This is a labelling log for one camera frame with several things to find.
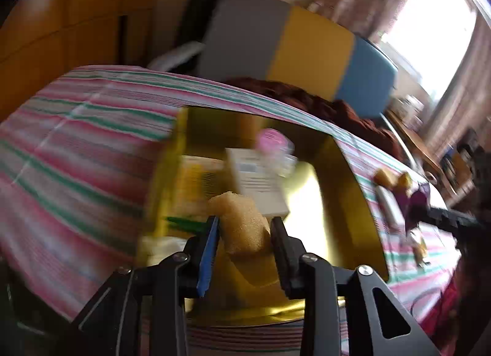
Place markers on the striped bed sheet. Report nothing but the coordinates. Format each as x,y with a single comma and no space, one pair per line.
77,160

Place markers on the cream cardboard box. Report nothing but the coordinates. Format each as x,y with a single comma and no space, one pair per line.
252,177

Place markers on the purple snack wrapper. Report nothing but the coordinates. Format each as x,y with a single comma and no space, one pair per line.
412,206

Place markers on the dark red blanket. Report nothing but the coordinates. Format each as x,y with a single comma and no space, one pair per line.
337,112

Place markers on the wooden side shelf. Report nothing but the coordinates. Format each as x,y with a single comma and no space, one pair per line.
451,175

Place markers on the yellow sponge block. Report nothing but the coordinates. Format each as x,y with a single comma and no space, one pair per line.
244,230

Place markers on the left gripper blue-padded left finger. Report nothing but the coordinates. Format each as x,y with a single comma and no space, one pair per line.
183,275

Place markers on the white plastic bag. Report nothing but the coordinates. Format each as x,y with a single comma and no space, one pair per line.
152,250

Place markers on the floral pink curtain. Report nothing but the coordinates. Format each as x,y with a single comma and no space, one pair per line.
445,42

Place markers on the black rolled mat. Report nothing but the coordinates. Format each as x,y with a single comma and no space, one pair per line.
192,30

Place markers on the yellow sponge piece far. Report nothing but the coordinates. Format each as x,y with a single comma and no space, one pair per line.
385,178

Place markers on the grey yellow blue chair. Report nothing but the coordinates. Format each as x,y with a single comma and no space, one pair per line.
276,41

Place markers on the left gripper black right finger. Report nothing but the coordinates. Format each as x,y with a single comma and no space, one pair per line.
378,324

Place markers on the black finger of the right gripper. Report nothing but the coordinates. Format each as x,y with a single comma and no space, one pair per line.
449,219

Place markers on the white foam block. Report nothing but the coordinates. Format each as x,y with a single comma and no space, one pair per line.
390,208

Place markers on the wooden wardrobe panels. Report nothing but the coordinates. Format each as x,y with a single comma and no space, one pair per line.
42,39

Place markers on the gold metal tin box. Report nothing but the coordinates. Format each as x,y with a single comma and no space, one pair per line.
328,210

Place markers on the green-wrapped cracker pack in tin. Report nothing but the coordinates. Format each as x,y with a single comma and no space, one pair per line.
197,180

